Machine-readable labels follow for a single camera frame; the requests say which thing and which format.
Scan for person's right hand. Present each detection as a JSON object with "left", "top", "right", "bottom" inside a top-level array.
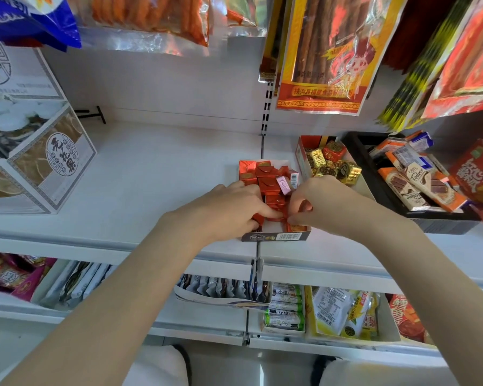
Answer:
[{"left": 286, "top": 175, "right": 421, "bottom": 255}]

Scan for person's left hand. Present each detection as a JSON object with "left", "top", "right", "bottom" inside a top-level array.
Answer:
[{"left": 156, "top": 180, "right": 286, "bottom": 250}]

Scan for heap of gold candies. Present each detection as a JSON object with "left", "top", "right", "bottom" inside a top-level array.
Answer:
[{"left": 305, "top": 140, "right": 364, "bottom": 186}]

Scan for white box of red chocolates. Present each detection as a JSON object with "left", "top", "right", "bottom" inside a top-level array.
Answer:
[{"left": 238, "top": 158, "right": 313, "bottom": 242}]

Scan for cluster of red square candies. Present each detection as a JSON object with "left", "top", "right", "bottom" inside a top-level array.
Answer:
[{"left": 238, "top": 159, "right": 310, "bottom": 234}]

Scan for red Filer candy box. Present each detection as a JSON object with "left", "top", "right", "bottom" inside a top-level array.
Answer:
[{"left": 295, "top": 135, "right": 377, "bottom": 202}]

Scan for wafer bar packets group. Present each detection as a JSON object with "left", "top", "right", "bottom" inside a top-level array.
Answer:
[{"left": 368, "top": 130, "right": 470, "bottom": 213}]

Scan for black plastic tray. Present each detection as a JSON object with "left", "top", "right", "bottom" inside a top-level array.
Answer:
[{"left": 342, "top": 131, "right": 483, "bottom": 236}]

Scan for person's left forearm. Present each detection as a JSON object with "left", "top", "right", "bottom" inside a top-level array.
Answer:
[{"left": 0, "top": 220, "right": 210, "bottom": 386}]

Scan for person's right forearm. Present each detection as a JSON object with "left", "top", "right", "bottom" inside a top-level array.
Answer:
[{"left": 382, "top": 220, "right": 483, "bottom": 386}]

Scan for white metal shelf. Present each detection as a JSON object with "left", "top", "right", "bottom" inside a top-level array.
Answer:
[{"left": 0, "top": 48, "right": 483, "bottom": 358}]

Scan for red cardboard display box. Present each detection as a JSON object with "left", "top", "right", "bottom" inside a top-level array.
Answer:
[{"left": 447, "top": 138, "right": 483, "bottom": 242}]

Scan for printed jar display box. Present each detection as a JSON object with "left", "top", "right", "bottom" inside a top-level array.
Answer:
[{"left": 0, "top": 40, "right": 98, "bottom": 216}]

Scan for stack of green white packets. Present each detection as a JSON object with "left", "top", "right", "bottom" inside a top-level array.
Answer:
[{"left": 262, "top": 281, "right": 306, "bottom": 337}]

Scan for red orange snack packets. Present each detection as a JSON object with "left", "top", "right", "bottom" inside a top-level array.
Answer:
[{"left": 386, "top": 293, "right": 434, "bottom": 344}]

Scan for yellow black striped bags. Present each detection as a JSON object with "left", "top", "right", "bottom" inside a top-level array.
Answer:
[{"left": 376, "top": 0, "right": 483, "bottom": 133}]

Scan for yellow red bag brown sticks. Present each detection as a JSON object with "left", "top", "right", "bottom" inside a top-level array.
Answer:
[{"left": 275, "top": 0, "right": 411, "bottom": 117}]

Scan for black metal hook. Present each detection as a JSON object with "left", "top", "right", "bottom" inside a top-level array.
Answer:
[{"left": 74, "top": 105, "right": 107, "bottom": 125}]

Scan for dark brown snack bag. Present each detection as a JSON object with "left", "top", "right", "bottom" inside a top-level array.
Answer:
[{"left": 259, "top": 0, "right": 295, "bottom": 83}]

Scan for red orange snack bag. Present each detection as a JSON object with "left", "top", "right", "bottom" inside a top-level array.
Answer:
[{"left": 420, "top": 0, "right": 483, "bottom": 120}]

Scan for dark red snack bag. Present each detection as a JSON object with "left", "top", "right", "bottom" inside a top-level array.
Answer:
[{"left": 380, "top": 0, "right": 459, "bottom": 75}]

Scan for clear green print snack bag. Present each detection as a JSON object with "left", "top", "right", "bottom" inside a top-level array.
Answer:
[{"left": 209, "top": 0, "right": 273, "bottom": 39}]

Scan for clear bag of orange sticks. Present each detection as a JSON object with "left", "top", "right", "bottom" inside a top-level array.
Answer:
[{"left": 66, "top": 0, "right": 212, "bottom": 57}]

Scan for pile of pink snack packets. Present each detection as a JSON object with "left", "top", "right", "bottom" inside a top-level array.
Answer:
[{"left": 0, "top": 252, "right": 58, "bottom": 303}]

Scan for white blue snack bag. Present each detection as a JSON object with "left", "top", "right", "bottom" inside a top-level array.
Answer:
[{"left": 0, "top": 0, "right": 83, "bottom": 53}]

